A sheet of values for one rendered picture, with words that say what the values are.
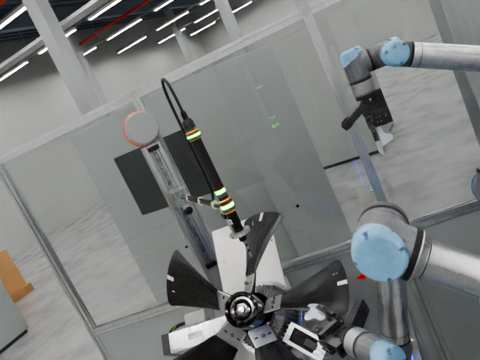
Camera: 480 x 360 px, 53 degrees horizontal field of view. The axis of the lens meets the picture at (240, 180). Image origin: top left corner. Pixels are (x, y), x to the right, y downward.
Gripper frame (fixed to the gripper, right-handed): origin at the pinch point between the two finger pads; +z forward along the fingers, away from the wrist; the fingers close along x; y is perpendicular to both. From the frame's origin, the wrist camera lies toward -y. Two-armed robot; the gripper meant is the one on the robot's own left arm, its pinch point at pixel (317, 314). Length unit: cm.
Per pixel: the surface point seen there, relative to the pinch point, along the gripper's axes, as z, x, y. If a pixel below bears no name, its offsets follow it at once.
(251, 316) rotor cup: 20.2, -2.9, 13.1
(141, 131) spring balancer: 90, -69, -4
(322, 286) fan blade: 10.3, -0.1, -9.9
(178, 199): 79, -37, 1
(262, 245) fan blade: 27.6, -16.9, -5.1
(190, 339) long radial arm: 50, 4, 31
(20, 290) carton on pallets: 814, 87, 176
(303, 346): 16.6, 16.3, 4.3
